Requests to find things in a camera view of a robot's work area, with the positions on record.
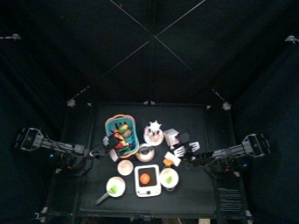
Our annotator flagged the thin white cord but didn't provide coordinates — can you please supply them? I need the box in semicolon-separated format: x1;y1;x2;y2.
107;0;230;103
71;0;207;99

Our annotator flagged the white text label sticker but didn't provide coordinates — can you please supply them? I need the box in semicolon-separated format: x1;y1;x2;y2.
215;186;246;218

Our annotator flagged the white cup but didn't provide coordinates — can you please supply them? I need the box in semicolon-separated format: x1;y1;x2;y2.
135;143;157;163

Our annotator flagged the teal basket with orange rim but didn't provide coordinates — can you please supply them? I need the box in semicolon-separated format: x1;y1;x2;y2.
105;114;141;159

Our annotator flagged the white toy frying pan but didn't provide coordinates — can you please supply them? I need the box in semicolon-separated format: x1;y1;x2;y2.
95;176;127;206

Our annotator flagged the green toy vegetable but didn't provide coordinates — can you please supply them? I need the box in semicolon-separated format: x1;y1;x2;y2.
117;146;134;155

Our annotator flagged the white toy cutting board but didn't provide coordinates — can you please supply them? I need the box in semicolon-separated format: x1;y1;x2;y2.
163;150;183;167

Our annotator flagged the orange toy food slice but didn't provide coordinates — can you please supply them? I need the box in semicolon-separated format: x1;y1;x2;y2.
139;173;153;185

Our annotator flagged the white star shaped toy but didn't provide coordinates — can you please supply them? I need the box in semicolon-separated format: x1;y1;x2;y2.
149;120;163;132

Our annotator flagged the white toy stove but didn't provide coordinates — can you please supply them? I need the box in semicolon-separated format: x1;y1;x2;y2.
134;164;163;198

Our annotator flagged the grey toy knife block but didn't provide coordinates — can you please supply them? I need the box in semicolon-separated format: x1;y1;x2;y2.
163;128;182;147

